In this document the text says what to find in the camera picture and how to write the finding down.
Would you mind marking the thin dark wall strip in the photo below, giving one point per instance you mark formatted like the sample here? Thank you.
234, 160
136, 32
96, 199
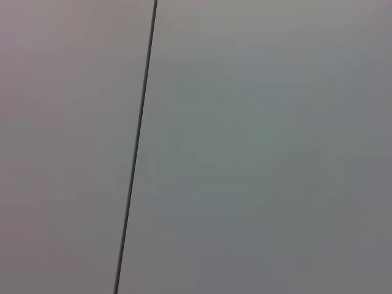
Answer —
134, 153

